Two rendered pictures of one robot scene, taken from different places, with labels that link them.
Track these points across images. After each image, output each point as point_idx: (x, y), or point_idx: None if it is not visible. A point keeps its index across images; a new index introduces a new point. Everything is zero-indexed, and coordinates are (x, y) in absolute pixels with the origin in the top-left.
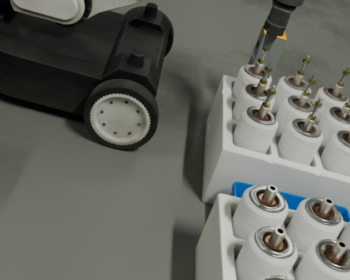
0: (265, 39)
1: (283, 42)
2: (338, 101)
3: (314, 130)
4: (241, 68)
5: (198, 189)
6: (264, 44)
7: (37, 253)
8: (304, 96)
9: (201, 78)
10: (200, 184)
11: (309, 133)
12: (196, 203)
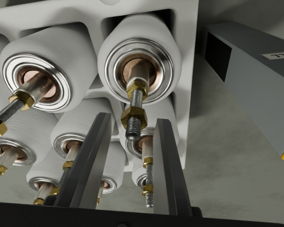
0: (84, 140)
1: (278, 146)
2: (136, 183)
3: (18, 160)
4: (136, 28)
5: (20, 1)
6: (91, 125)
7: None
8: (63, 162)
9: None
10: (31, 2)
11: None
12: None
